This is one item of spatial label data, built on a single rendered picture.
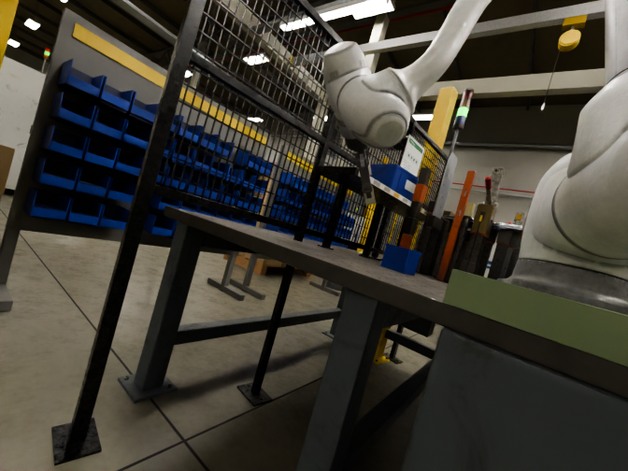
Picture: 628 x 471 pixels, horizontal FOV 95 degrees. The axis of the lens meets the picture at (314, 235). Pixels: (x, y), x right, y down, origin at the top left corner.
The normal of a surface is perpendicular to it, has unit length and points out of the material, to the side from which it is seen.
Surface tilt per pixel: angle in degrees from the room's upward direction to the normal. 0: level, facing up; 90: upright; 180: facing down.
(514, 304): 90
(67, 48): 90
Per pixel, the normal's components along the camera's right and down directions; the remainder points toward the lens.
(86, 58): 0.78, 0.23
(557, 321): -0.57, -0.15
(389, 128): 0.11, 0.77
